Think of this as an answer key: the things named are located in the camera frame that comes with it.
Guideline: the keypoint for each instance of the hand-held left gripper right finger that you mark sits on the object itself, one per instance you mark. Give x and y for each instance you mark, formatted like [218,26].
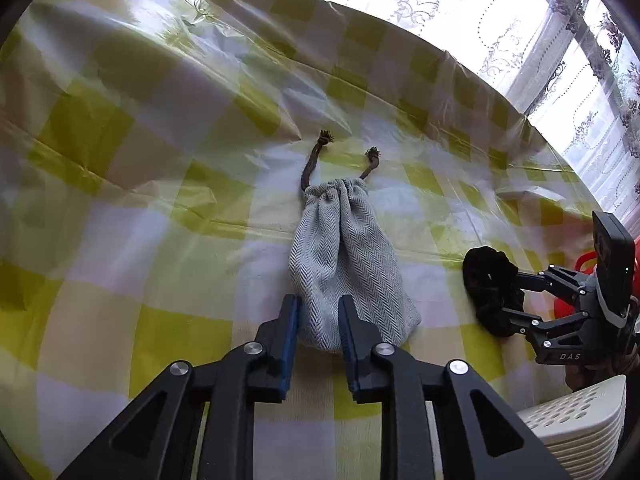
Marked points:
[347,347]

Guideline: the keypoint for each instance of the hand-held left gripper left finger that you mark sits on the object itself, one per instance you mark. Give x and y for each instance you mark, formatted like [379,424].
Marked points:
[290,347]

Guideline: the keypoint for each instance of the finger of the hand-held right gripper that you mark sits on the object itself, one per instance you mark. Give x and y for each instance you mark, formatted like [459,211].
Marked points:
[550,280]
[540,327]

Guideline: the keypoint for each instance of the black scrunchie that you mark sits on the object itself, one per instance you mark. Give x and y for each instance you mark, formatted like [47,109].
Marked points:
[487,280]

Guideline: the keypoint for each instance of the red thermos flask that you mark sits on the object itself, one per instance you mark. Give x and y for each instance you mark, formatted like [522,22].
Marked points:
[585,262]

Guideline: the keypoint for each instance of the white ribbed appliance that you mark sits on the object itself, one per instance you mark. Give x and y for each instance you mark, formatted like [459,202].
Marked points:
[575,425]

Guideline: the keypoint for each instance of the yellow white checked tablecloth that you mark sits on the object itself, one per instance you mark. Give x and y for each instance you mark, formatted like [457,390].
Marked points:
[175,210]

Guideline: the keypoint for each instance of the white lace curtain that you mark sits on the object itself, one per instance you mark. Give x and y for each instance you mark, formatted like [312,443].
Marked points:
[450,5]

